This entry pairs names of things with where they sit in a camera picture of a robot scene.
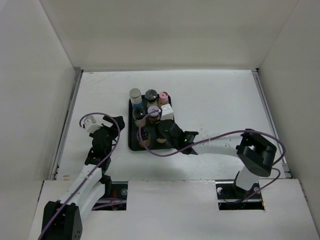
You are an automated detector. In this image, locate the black domed lid jar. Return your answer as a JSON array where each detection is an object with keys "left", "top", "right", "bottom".
[{"left": 132, "top": 107, "right": 146, "bottom": 128}]

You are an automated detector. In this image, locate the black knob lid jar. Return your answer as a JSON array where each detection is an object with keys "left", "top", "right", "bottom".
[{"left": 136, "top": 128, "right": 151, "bottom": 148}]

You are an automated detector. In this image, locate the blue label silver cap bottle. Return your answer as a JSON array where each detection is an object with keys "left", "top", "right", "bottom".
[{"left": 129, "top": 88, "right": 143, "bottom": 109}]

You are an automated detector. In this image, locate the pink cap shaker bottle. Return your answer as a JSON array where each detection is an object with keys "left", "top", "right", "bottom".
[{"left": 158, "top": 91, "right": 169, "bottom": 108}]

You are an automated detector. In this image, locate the clear cap black grinder bottle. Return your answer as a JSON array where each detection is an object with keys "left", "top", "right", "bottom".
[{"left": 144, "top": 89, "right": 158, "bottom": 108}]

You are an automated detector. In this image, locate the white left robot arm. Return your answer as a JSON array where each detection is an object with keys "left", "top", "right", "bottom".
[{"left": 38, "top": 112, "right": 125, "bottom": 240}]

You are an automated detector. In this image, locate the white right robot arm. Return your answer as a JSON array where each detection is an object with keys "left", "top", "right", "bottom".
[{"left": 157, "top": 120, "right": 277, "bottom": 199}]

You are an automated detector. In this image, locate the black plastic tray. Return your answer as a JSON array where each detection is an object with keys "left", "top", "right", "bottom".
[{"left": 127, "top": 98, "right": 171, "bottom": 152}]

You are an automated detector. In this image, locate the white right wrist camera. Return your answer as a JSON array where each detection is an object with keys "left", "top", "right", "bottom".
[{"left": 160, "top": 103, "right": 174, "bottom": 121}]

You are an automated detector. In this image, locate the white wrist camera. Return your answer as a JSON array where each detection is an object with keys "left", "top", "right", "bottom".
[
  {"left": 82, "top": 115, "right": 102, "bottom": 134},
  {"left": 160, "top": 103, "right": 174, "bottom": 121}
]

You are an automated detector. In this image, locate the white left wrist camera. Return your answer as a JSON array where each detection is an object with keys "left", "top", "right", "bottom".
[{"left": 82, "top": 115, "right": 102, "bottom": 134}]

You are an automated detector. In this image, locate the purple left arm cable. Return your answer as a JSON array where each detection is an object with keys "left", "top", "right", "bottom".
[{"left": 37, "top": 112, "right": 122, "bottom": 240}]

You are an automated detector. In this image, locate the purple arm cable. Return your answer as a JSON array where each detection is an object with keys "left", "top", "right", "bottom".
[
  {"left": 37, "top": 112, "right": 122, "bottom": 240},
  {"left": 138, "top": 107, "right": 287, "bottom": 201}
]

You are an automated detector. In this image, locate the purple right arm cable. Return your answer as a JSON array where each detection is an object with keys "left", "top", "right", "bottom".
[{"left": 138, "top": 107, "right": 287, "bottom": 201}]

